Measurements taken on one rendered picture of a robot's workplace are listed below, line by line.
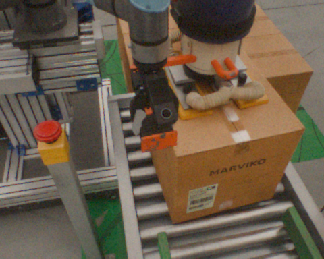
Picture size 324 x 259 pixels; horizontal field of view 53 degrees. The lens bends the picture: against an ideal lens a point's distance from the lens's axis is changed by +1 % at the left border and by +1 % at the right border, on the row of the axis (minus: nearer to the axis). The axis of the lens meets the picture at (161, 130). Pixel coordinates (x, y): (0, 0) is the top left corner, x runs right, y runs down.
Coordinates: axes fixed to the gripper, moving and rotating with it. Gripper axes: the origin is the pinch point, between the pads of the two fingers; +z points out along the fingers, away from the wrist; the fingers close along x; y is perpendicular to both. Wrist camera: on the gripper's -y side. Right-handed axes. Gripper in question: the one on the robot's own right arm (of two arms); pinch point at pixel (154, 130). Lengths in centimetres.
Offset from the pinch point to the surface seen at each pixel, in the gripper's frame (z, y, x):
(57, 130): 3.6, 10.2, 23.5
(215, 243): 53, -10, -18
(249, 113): 12.9, 10.6, -32.6
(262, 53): 53, 91, -88
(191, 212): 47.1, 0.9, -12.3
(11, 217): 107, 55, 70
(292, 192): 51, 0, -53
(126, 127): 53, 53, 1
